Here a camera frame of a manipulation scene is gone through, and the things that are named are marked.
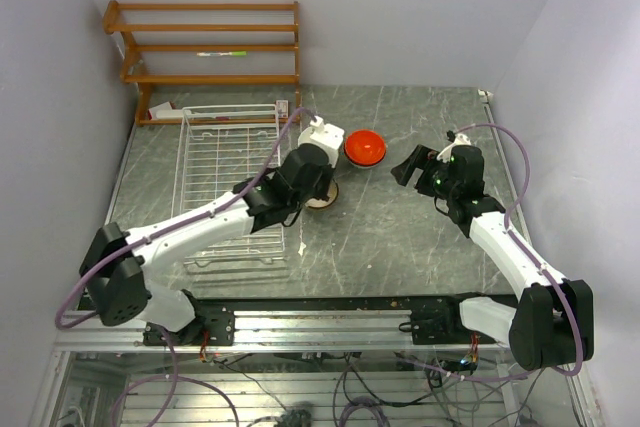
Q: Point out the white wire dish rack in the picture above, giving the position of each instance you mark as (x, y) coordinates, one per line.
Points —
(219, 147)

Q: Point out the aluminium rail frame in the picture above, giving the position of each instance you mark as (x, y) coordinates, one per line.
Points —
(287, 325)

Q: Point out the wooden shelf rack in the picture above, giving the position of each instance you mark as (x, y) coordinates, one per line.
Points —
(133, 70)

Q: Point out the white bowl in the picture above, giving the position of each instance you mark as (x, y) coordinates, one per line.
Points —
(308, 137)

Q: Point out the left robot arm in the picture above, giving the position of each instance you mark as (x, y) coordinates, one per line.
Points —
(118, 263)

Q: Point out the orange bowl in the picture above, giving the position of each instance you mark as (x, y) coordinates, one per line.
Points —
(364, 148)

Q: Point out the red white package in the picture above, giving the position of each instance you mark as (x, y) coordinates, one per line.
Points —
(282, 107)

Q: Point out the black glazed patterned bowl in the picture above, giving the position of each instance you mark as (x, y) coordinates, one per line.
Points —
(327, 201)

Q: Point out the green white marker pen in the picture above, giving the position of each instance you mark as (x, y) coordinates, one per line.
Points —
(211, 54)

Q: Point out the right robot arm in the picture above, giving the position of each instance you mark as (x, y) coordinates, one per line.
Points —
(552, 323)

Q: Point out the white box on shelf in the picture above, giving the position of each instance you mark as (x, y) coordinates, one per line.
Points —
(165, 111)

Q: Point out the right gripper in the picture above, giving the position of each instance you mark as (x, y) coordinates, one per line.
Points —
(423, 158)

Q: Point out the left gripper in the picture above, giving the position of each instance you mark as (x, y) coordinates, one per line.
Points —
(327, 171)

